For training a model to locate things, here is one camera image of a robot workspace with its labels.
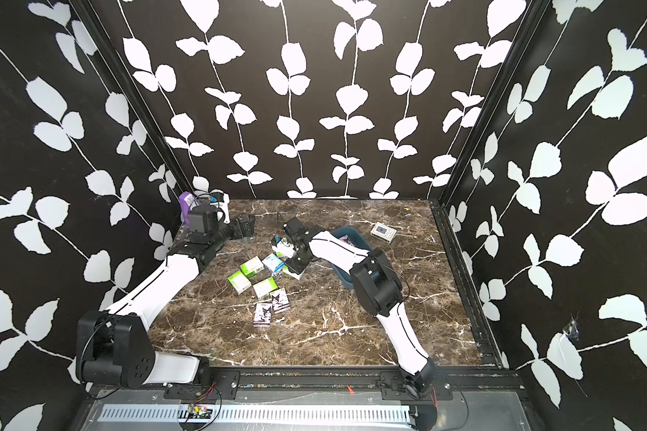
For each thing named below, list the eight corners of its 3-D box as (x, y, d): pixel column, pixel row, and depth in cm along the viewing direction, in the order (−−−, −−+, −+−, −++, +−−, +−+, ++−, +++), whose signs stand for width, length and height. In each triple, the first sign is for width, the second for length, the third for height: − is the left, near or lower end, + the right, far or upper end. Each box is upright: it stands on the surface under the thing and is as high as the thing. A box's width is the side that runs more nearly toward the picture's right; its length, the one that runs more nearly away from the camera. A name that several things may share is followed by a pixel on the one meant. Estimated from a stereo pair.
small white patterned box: (369, 234, 112) (370, 231, 110) (376, 224, 115) (377, 220, 114) (389, 243, 109) (390, 240, 107) (396, 232, 112) (397, 229, 111)
